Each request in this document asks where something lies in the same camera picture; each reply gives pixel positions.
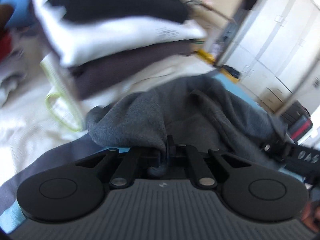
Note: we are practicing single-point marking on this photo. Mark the grey t-shirt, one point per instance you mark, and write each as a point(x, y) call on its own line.
point(196, 111)

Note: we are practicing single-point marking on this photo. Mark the patterned bed sheet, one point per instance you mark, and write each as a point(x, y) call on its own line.
point(28, 130)

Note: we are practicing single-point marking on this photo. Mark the folded dark brown garment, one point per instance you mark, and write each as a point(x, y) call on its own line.
point(97, 75)

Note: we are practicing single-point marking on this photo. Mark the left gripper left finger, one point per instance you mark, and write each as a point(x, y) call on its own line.
point(137, 157)

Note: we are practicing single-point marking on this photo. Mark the yellow waste bin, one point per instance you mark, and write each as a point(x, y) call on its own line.
point(231, 73)

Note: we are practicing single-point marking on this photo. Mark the white storage bag green trim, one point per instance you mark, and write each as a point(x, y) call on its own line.
point(62, 99)

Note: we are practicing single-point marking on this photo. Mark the yellow bag on floor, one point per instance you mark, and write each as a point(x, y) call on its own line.
point(206, 56)

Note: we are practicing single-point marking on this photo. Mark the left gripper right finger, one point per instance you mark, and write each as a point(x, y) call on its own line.
point(193, 163)

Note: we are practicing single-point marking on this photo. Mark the white wardrobe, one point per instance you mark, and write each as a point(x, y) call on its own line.
point(274, 48)

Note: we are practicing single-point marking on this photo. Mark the folded white garment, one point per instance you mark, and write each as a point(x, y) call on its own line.
point(76, 44)

